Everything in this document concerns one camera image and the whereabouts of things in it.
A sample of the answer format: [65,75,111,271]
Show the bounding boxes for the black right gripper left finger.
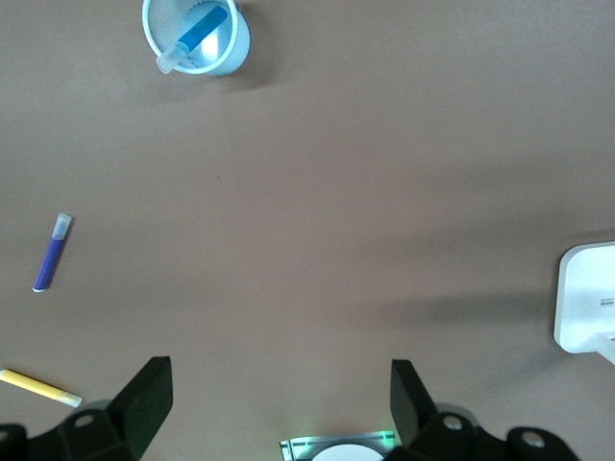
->
[0,355,174,461]

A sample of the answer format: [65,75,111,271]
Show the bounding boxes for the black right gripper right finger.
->
[389,358,580,461]

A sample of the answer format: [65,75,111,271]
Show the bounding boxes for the blue marker pen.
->
[156,5,228,74]

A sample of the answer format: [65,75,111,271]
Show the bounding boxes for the yellow marker pen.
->
[0,368,84,408]

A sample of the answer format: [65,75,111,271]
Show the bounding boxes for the purple marker pen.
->
[32,213,73,293]

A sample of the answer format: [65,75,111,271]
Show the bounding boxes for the white desk lamp stand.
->
[553,241,615,367]

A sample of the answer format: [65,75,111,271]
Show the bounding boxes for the brown table cover sheet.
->
[0,0,615,461]

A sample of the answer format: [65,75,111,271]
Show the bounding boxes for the light blue plastic cup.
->
[141,0,252,78]

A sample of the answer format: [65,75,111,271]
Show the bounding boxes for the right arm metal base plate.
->
[280,430,401,461]

